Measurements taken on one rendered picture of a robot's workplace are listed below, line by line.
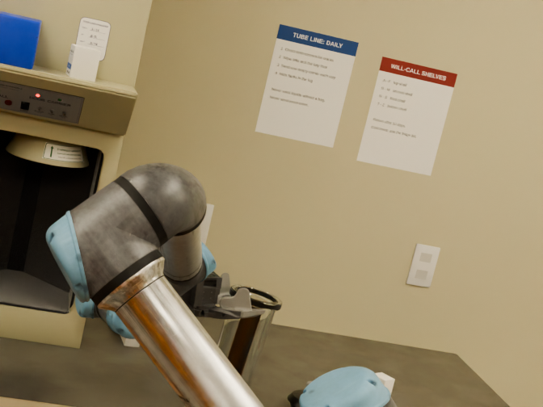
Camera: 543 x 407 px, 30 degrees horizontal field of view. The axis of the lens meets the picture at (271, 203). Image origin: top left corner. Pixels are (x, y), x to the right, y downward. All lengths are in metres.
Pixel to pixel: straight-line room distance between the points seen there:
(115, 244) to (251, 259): 1.27
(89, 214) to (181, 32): 1.16
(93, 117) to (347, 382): 0.85
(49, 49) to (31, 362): 0.62
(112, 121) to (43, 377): 0.52
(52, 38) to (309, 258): 0.97
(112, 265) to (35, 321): 0.81
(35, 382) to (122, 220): 0.67
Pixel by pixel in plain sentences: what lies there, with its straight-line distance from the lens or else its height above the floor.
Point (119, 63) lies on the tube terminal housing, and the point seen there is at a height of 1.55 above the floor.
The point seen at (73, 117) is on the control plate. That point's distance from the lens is 2.04.
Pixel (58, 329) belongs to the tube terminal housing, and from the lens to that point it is 2.20.
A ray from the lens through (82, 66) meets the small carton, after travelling 1.99.
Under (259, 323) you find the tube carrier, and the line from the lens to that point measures 2.01.
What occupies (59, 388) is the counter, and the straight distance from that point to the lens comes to 2.00.
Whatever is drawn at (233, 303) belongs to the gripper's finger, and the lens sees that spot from 1.97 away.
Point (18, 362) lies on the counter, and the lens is 2.09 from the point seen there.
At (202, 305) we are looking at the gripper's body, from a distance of 1.96.
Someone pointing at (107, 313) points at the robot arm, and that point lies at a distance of 1.80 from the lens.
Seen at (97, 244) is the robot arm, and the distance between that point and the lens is 1.40.
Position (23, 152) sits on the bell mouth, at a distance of 2.13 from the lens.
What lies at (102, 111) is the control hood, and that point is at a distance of 2.02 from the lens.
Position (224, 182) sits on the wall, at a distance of 2.58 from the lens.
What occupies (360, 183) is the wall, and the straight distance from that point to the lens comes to 2.66.
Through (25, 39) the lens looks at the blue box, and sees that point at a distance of 1.97.
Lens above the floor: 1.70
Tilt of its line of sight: 10 degrees down
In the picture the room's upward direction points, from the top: 13 degrees clockwise
